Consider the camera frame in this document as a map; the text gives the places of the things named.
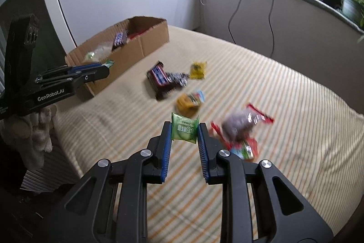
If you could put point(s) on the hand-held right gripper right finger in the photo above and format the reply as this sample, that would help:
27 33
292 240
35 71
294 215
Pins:
202 152

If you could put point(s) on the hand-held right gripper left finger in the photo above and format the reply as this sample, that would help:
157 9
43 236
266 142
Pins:
167 152

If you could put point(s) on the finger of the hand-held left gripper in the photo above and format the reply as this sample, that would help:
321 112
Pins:
85 68
91 76

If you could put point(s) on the dark green candy packet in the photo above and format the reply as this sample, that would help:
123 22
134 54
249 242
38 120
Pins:
89 56

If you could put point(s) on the light green candy packet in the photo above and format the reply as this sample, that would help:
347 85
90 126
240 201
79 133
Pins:
109 63

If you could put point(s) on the clear bag of bread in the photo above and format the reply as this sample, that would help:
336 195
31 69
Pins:
102 51

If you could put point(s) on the bright green candy packet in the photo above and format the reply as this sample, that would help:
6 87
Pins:
184 129

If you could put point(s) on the red green snack packet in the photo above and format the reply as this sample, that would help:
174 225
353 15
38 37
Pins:
244 149

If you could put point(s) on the brown chocolate bar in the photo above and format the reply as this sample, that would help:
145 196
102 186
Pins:
119 39
157 78

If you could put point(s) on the clear red-edged plum packet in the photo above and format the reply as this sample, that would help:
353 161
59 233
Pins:
239 123

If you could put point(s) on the cardboard box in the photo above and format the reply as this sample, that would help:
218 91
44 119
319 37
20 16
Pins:
133 49

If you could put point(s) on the orange jelly cup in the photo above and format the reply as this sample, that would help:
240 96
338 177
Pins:
187 102

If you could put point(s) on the yellow candy packet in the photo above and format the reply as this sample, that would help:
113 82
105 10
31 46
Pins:
198 70

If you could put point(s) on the striped blanket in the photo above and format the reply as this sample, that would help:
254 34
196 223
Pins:
284 174

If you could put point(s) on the grey ribbed panel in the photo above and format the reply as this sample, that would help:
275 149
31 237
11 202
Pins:
45 177

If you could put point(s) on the potted spider plant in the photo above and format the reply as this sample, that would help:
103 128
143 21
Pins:
351 8

